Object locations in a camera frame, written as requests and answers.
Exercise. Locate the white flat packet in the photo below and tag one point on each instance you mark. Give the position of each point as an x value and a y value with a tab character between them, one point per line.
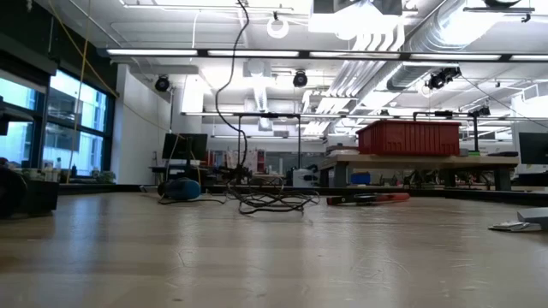
511	227

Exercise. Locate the black ceiling device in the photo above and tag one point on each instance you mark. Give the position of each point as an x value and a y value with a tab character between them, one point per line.
441	79

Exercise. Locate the red plastic bin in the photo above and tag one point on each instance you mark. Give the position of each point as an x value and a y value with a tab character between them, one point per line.
406	139

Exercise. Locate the black round ceiling camera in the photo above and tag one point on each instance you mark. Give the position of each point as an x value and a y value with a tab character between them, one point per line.
300	79
162	84

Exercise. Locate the white appliance box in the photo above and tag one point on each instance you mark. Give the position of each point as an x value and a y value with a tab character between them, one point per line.
305	176

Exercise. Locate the blue storage bin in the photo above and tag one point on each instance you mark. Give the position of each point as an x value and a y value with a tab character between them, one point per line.
361	179

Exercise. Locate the black background station frame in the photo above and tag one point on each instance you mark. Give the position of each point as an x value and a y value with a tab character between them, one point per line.
267	115

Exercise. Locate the LED light bar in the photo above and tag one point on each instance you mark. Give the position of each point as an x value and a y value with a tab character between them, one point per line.
531	58
152	52
252	54
355	55
456	57

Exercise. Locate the blue round speaker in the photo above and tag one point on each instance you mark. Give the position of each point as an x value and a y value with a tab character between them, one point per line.
184	190

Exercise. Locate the red and black hand tool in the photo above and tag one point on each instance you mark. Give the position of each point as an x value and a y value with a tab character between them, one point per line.
389	197

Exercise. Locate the wooden workbench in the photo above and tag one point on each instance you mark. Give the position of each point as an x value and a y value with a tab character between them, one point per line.
419	161

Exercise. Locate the black computer monitor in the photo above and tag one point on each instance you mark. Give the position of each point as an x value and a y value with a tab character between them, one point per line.
534	147
184	146

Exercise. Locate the black background robot arm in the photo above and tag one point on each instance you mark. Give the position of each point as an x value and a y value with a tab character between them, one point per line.
233	172

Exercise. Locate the black frame pole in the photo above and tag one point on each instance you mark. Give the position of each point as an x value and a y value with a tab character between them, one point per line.
304	54

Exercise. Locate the grey flat box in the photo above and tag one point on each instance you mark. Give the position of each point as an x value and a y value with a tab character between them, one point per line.
535	216

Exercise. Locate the silver ventilation duct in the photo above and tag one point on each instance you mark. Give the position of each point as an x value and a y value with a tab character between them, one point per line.
428	38

